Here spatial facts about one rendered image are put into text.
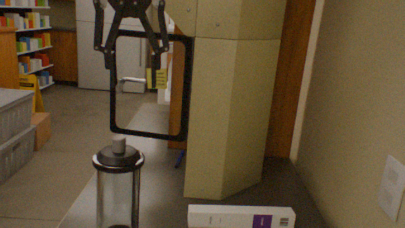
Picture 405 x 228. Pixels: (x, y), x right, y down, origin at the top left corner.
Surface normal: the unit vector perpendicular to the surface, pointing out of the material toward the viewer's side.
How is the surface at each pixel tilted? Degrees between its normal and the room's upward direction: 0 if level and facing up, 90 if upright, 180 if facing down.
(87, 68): 90
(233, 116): 90
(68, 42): 90
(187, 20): 90
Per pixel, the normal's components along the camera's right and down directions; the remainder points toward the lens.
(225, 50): -0.04, 0.29
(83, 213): 0.07, -0.96
